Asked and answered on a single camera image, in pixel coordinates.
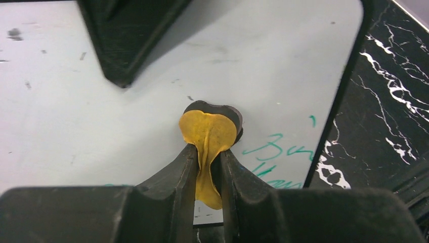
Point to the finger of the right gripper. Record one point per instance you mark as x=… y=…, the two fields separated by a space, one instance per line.
x=124 y=33

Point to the yellow black whiteboard eraser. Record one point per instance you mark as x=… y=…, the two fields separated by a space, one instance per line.
x=212 y=129

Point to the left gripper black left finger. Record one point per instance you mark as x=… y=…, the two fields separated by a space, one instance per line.
x=161 y=209

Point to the small whiteboard black frame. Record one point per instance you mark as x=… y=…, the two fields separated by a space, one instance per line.
x=63 y=123

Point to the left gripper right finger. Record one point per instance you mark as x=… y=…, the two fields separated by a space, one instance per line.
x=251 y=208

